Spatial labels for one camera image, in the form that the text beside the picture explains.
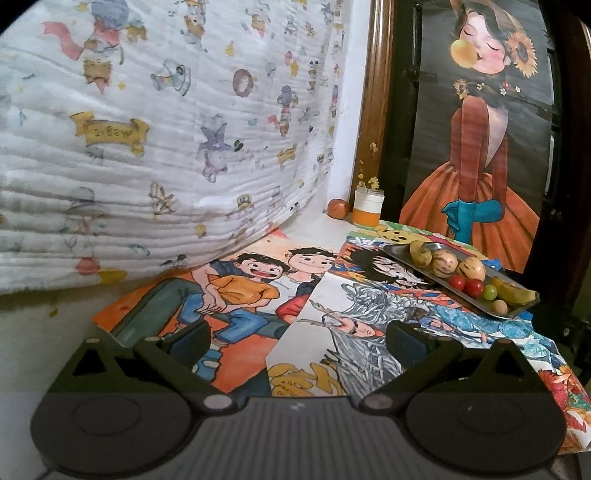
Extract red cherry tomato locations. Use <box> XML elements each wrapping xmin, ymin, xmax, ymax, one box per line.
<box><xmin>449</xmin><ymin>274</ymin><xmax>466</xmax><ymax>291</ymax></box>
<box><xmin>463</xmin><ymin>278</ymin><xmax>485</xmax><ymax>298</ymax></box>

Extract green grape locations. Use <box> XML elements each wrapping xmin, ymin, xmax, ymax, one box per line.
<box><xmin>482</xmin><ymin>284</ymin><xmax>498</xmax><ymax>301</ymax></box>

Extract striped pepino melon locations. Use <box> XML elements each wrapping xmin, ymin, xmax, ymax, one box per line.
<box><xmin>457</xmin><ymin>256</ymin><xmax>487</xmax><ymax>282</ymax></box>
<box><xmin>431</xmin><ymin>249</ymin><xmax>458</xmax><ymax>278</ymax></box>

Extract long yellow banana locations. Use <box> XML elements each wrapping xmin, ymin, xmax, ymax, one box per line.
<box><xmin>490</xmin><ymin>277</ymin><xmax>539</xmax><ymax>306</ymax></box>

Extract short yellow banana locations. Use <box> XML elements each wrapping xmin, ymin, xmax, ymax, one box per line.
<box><xmin>409</xmin><ymin>240</ymin><xmax>433</xmax><ymax>268</ymax></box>

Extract round tan fruit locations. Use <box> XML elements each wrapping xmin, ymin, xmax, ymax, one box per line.
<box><xmin>491</xmin><ymin>299</ymin><xmax>509</xmax><ymax>315</ymax></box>

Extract metal baking tray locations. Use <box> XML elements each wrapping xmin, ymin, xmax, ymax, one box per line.
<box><xmin>382</xmin><ymin>240</ymin><xmax>540</xmax><ymax>320</ymax></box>

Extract colourful cartoon drawing mat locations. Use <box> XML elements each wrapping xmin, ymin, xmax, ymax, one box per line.
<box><xmin>95</xmin><ymin>233</ymin><xmax>590</xmax><ymax>453</ymax></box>

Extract white orange plastic jar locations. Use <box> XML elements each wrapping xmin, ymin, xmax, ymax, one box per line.
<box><xmin>352</xmin><ymin>187</ymin><xmax>385</xmax><ymax>228</ymax></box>

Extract small brown onion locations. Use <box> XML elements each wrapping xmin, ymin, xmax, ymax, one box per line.
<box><xmin>327</xmin><ymin>198</ymin><xmax>349</xmax><ymax>220</ymax></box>

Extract girl in orange dress poster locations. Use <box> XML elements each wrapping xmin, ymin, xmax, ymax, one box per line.
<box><xmin>400</xmin><ymin>1</ymin><xmax>554</xmax><ymax>272</ymax></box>

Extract white patterned quilt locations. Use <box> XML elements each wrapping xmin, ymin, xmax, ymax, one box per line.
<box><xmin>1</xmin><ymin>1</ymin><xmax>349</xmax><ymax>294</ymax></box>

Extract brown wooden post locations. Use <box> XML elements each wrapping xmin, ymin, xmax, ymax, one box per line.
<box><xmin>349</xmin><ymin>0</ymin><xmax>399</xmax><ymax>203</ymax></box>

